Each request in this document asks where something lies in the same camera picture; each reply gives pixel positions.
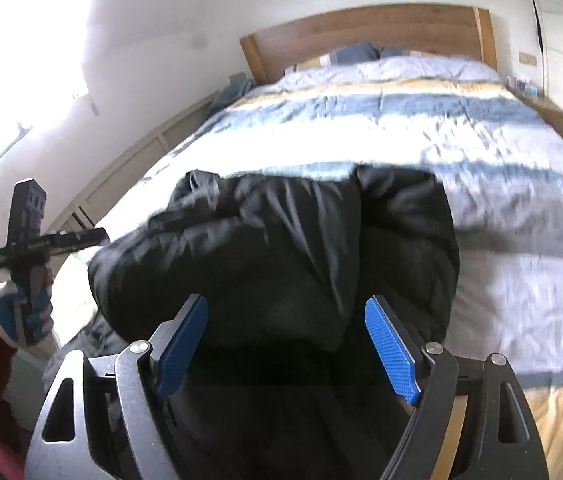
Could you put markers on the wall socket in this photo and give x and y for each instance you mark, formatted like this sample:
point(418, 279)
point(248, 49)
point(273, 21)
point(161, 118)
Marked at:
point(527, 59)
point(237, 77)

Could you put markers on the person's left hand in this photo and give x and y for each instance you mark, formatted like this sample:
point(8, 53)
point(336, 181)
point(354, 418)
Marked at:
point(4, 305)

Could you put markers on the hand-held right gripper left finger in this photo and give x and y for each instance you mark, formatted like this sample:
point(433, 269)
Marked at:
point(181, 345)

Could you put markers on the blue pillow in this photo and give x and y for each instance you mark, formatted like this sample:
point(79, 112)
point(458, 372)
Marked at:
point(356, 52)

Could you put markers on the wooden headboard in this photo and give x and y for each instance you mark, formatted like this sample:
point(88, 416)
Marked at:
point(361, 35)

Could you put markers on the dark blue cloth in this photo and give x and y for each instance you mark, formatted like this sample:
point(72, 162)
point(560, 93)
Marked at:
point(229, 96)

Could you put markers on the bright window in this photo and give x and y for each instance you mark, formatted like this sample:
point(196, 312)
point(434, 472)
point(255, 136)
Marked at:
point(21, 70)

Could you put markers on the low beige wall cabinet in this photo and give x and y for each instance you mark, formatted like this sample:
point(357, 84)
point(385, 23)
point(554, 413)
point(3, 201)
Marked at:
point(126, 160)

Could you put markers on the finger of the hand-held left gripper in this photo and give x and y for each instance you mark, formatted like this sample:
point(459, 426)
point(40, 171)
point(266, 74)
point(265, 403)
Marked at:
point(76, 240)

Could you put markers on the striped duvet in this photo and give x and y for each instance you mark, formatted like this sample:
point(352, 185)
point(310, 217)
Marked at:
point(486, 160)

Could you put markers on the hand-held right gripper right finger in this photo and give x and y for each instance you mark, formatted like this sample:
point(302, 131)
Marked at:
point(391, 350)

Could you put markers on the black puffer jacket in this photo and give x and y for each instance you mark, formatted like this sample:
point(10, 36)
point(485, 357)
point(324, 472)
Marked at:
point(271, 260)

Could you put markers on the wooden nightstand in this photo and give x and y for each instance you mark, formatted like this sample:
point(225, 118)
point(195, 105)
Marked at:
point(544, 110)

